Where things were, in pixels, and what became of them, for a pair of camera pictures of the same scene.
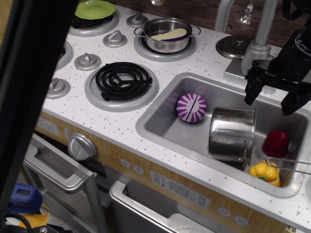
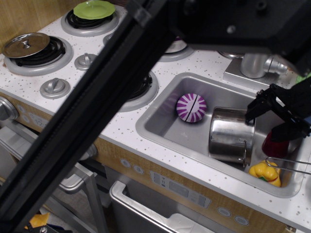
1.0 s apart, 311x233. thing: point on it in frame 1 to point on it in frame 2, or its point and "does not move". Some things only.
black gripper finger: (255, 79) to (264, 101)
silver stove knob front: (58, 88) does not move
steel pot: (231, 134) does not move
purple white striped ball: (191, 108) does not move
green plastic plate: (94, 9) does not move
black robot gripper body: (292, 63) to (296, 100)
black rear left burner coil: (80, 23) does not move
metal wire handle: (285, 169) does not move
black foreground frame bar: (35, 35) to (146, 28)
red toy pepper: (276, 143) does not move
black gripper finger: (295, 100) to (290, 131)
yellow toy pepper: (262, 170) does not move
